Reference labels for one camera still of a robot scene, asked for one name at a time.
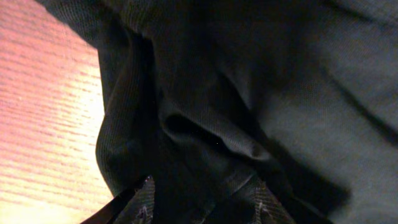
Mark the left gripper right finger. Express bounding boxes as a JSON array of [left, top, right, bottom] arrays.
[[214, 177, 296, 224]]

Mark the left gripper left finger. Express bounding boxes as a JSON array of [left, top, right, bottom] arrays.
[[81, 175, 155, 224]]

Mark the black t-shirt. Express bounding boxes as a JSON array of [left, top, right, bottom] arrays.
[[42, 0, 397, 224]]

